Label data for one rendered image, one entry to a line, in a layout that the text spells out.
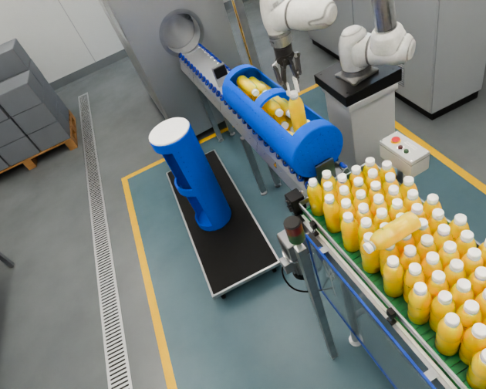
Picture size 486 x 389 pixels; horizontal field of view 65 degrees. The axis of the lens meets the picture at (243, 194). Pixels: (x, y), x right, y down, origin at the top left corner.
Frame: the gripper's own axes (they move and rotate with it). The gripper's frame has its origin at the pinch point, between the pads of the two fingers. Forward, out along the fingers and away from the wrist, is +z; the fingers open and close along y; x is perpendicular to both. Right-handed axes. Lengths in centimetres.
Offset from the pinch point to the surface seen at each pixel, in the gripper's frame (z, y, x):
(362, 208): 30, 6, 53
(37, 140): 111, 188, -324
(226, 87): 24, 11, -69
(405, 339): 51, 22, 95
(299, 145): 21.8, 7.9, 11.7
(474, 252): 30, -9, 90
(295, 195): 40.7, 19.5, 19.7
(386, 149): 34, -25, 30
